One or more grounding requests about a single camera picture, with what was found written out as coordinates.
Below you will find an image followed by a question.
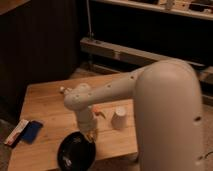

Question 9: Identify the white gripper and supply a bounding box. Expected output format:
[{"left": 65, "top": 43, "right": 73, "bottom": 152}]
[{"left": 76, "top": 106, "right": 98, "bottom": 142}]

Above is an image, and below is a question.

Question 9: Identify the black ceramic bowl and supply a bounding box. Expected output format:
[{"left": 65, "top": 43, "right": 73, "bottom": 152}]
[{"left": 57, "top": 131, "right": 96, "bottom": 171}]

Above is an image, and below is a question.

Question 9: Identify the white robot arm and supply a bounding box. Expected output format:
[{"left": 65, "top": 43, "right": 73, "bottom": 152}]
[{"left": 64, "top": 59, "right": 205, "bottom": 171}]

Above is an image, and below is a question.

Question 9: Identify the orange carrot toy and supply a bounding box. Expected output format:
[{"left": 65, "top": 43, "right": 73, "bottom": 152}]
[{"left": 92, "top": 107, "right": 106, "bottom": 119}]

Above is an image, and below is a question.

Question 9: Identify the white paper cup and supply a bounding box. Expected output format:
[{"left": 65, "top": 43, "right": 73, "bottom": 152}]
[{"left": 111, "top": 106, "right": 127, "bottom": 130}]

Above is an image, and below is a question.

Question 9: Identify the blue rectangular sponge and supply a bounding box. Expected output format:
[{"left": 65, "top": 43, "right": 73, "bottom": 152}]
[{"left": 22, "top": 121, "right": 43, "bottom": 144}]

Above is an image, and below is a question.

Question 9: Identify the white red toothpaste box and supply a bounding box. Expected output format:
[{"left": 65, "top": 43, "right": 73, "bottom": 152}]
[{"left": 4, "top": 119, "right": 29, "bottom": 147}]

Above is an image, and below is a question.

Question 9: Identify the wooden shelf rack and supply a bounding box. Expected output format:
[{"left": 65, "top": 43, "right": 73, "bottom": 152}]
[{"left": 77, "top": 0, "right": 213, "bottom": 105}]

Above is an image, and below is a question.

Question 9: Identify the metal vertical pole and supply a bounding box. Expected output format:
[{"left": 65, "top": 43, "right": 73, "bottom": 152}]
[{"left": 86, "top": 0, "right": 94, "bottom": 40}]

